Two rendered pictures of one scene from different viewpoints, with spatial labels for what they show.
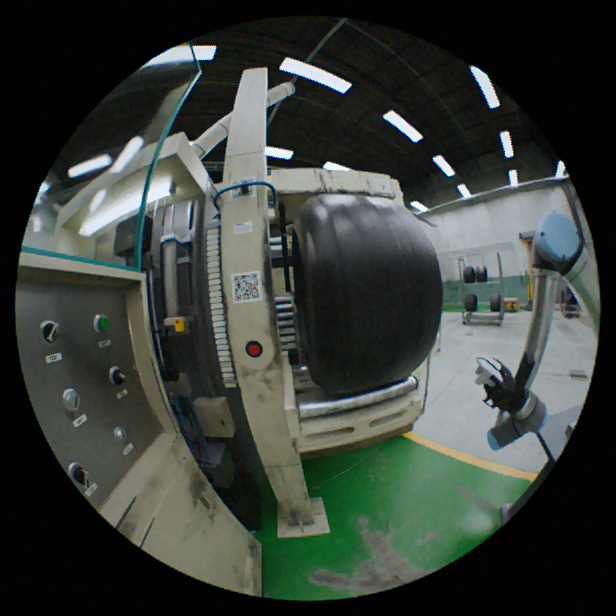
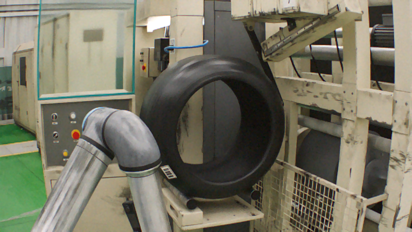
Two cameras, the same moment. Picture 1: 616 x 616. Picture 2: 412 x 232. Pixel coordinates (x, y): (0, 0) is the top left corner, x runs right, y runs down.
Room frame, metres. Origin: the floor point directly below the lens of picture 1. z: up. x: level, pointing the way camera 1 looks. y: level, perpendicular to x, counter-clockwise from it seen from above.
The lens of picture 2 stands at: (0.14, -1.75, 1.48)
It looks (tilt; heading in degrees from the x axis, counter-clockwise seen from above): 9 degrees down; 76
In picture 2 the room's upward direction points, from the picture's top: straight up
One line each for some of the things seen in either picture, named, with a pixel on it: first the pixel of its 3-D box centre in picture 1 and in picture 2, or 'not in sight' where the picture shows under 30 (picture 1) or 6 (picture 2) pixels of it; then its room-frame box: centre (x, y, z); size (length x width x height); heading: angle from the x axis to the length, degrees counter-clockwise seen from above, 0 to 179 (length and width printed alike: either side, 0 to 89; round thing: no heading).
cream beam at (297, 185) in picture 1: (332, 192); (283, 2); (0.89, -0.19, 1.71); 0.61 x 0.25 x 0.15; 96
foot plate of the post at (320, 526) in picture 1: (301, 516); not in sight; (0.53, 0.16, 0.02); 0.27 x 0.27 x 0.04; 6
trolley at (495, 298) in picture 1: (482, 290); not in sight; (3.72, -4.91, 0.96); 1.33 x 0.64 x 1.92; 27
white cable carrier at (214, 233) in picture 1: (220, 302); not in sight; (0.49, 0.24, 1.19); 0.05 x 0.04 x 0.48; 6
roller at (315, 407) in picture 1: (361, 398); (179, 191); (0.44, -0.12, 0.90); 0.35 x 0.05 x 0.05; 96
